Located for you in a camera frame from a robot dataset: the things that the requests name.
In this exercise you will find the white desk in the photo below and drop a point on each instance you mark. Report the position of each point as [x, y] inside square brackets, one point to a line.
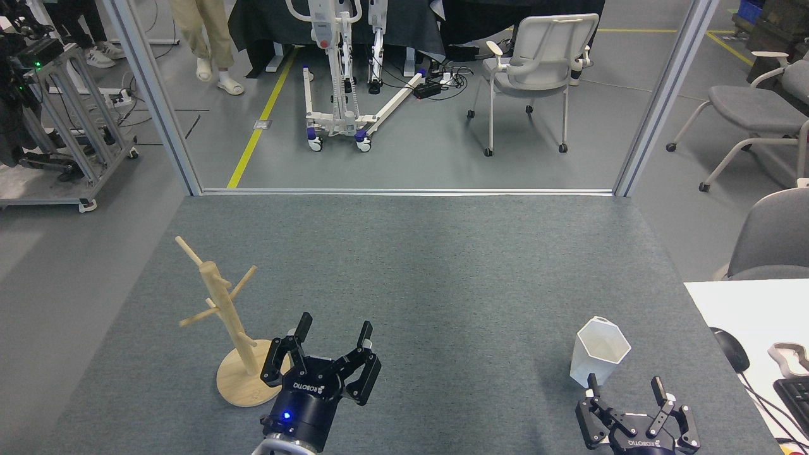
[752, 309]

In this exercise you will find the grey chair with armrest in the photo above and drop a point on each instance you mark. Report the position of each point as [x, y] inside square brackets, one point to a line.
[752, 107]

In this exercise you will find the metal floor outlet plate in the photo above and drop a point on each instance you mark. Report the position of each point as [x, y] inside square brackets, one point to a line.
[263, 124]

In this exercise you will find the wooden cup rack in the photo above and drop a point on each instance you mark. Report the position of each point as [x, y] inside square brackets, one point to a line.
[218, 291]

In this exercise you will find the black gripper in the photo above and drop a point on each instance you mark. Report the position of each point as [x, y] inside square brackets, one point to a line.
[310, 404]
[644, 442]

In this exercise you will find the narrow white stand column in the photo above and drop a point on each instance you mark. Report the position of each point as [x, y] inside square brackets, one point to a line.
[377, 38]

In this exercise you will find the person in white shoes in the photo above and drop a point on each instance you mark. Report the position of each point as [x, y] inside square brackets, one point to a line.
[95, 54]

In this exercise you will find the white power strip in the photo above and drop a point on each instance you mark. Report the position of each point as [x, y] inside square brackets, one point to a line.
[120, 97]

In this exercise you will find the black keyboard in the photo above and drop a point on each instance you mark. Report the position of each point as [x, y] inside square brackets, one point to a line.
[797, 404]

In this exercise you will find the person in beige trousers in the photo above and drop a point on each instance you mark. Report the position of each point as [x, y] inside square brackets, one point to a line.
[205, 31]

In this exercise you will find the aluminium frame cart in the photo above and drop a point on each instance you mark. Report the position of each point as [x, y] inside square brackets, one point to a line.
[76, 126]

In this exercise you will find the grey chair backrest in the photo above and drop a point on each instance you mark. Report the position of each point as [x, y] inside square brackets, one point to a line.
[774, 234]

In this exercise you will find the white hexagonal cup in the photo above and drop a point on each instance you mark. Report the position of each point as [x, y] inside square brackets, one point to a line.
[597, 354]

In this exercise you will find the silver frame post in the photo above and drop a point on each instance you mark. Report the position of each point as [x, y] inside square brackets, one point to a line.
[155, 95]
[663, 101]

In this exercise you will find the black power strip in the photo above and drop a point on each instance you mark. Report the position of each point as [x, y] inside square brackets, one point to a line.
[428, 90]

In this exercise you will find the white office chair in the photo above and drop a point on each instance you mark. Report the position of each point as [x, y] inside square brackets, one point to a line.
[537, 63]

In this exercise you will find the white wheeled stand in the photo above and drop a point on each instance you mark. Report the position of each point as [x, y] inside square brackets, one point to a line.
[328, 63]

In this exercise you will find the blue bin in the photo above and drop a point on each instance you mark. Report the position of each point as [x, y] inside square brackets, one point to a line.
[751, 9]

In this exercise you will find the black computer mouse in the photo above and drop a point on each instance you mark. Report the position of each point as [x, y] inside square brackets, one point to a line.
[732, 349]

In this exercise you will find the white grey handheld device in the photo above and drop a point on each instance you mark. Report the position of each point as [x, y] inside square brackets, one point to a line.
[787, 360]

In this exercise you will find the black table cloth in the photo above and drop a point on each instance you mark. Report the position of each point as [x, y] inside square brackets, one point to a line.
[265, 25]

